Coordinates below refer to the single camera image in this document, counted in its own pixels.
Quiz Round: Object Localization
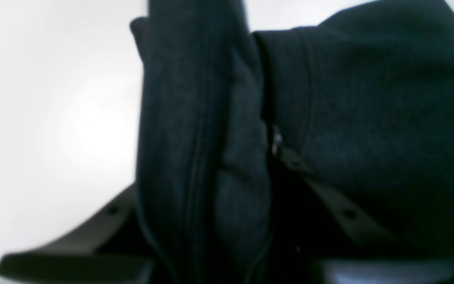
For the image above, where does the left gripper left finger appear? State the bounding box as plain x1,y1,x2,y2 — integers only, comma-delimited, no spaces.
0,185,155,284

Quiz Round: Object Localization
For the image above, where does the black t-shirt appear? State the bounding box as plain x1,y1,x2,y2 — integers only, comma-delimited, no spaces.
130,0,454,284

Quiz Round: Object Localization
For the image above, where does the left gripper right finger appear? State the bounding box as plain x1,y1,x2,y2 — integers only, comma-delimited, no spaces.
268,125,454,284

